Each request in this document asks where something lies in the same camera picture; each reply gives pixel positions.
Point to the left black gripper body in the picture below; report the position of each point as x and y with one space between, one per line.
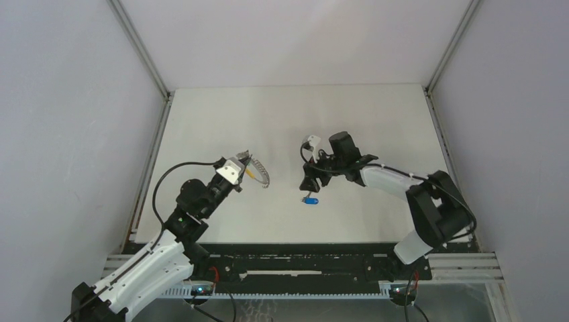
216 186

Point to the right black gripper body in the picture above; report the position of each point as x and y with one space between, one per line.
325 168

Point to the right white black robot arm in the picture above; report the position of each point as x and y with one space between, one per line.
438 210

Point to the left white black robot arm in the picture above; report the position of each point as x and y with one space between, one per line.
168 258

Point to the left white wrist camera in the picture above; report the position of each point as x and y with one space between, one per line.
232 170

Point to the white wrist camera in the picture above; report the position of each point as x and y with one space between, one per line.
311 144
232 170

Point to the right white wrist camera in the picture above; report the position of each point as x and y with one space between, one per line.
311 144

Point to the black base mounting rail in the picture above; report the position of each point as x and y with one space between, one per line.
303 267

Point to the white slotted cable duct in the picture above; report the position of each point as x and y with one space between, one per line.
186 291

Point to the left aluminium frame post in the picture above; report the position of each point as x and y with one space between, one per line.
126 22

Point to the aluminium frame post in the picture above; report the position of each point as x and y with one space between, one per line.
126 22
437 90

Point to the right aluminium frame post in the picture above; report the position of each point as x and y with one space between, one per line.
437 90

